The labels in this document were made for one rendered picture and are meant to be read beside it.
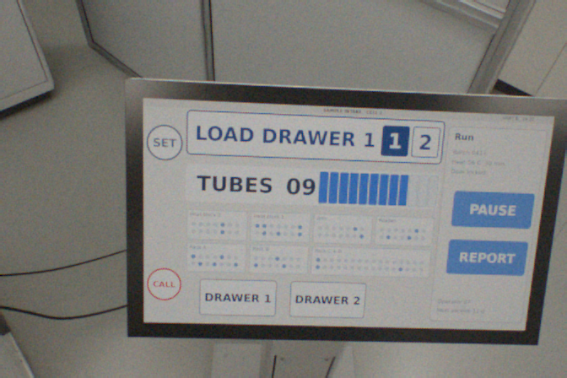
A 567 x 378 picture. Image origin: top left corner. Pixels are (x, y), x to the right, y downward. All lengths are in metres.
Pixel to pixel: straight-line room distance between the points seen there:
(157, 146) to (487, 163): 0.39
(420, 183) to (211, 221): 0.25
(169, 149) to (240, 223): 0.12
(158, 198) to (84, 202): 1.50
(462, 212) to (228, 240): 0.28
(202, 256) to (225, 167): 0.11
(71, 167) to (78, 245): 0.42
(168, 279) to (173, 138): 0.17
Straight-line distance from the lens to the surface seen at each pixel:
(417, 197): 0.58
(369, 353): 1.69
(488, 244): 0.63
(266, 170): 0.55
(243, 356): 1.60
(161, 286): 0.59
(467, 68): 1.23
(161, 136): 0.55
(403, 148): 0.57
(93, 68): 2.72
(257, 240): 0.56
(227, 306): 0.59
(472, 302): 0.65
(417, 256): 0.60
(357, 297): 0.60
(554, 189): 0.66
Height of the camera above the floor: 1.53
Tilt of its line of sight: 49 degrees down
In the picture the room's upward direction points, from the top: 6 degrees clockwise
